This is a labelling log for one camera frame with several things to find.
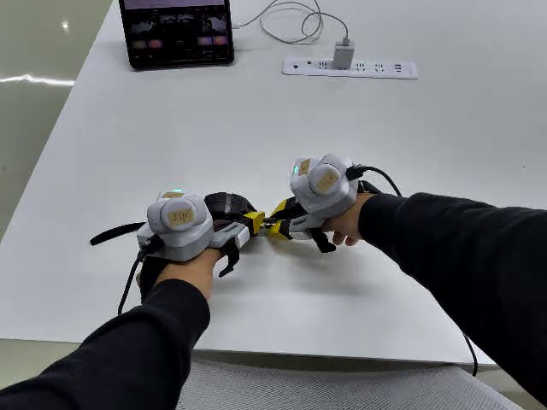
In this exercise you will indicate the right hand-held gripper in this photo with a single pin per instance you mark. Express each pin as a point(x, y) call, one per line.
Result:
point(322, 185)

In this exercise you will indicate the white charger plug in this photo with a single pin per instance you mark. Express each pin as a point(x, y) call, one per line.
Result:
point(343, 55)

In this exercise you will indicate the person's left hand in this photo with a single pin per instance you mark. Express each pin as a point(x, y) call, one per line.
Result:
point(188, 269)

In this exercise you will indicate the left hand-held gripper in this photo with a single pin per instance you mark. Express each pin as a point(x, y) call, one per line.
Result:
point(179, 230)

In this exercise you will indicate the black tablet with lit screen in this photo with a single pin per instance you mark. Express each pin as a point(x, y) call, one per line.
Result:
point(175, 34)

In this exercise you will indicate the white power strip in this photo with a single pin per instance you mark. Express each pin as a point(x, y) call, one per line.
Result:
point(376, 68)

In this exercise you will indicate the person's left forearm black sleeve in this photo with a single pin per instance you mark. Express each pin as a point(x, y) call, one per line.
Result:
point(119, 354)

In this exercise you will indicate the grey mesh chair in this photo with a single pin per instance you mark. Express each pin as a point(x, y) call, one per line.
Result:
point(342, 386)

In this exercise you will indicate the person's right hand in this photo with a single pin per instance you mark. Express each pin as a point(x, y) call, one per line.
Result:
point(345, 222)

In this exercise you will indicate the person's right forearm black sleeve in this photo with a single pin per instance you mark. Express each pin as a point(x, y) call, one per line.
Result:
point(466, 265)

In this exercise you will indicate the black round tape measure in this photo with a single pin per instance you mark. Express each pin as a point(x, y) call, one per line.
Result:
point(226, 207)

